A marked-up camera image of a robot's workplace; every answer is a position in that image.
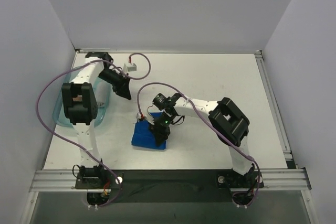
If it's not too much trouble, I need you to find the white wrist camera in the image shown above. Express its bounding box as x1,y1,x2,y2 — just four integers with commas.
123,62,137,73
136,112,144,122

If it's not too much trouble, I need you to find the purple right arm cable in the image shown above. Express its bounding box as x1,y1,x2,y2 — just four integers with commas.
136,82,264,206

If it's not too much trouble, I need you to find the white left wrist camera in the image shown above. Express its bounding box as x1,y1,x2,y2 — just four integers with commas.
123,62,137,73

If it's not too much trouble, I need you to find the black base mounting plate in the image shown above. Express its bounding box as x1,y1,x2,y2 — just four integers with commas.
75,168,264,206

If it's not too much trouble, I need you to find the translucent blue plastic tray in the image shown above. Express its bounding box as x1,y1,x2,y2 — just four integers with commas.
52,78,111,127

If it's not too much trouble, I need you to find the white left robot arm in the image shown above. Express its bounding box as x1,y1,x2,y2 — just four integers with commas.
61,52,131,188

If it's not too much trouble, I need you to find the front aluminium frame rail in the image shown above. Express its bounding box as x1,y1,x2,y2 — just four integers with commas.
29,169,311,192

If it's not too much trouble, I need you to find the blue microfibre towel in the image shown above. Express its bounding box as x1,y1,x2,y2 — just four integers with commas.
131,118,170,151

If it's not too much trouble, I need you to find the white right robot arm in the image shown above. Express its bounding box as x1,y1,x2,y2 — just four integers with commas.
149,93,256,187

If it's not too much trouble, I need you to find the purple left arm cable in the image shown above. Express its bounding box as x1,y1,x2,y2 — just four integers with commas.
35,53,151,207

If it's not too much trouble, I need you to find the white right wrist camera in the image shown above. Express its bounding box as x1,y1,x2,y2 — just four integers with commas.
136,112,144,122

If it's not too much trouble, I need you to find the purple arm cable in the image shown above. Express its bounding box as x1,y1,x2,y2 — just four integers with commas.
35,53,151,207
136,82,264,206

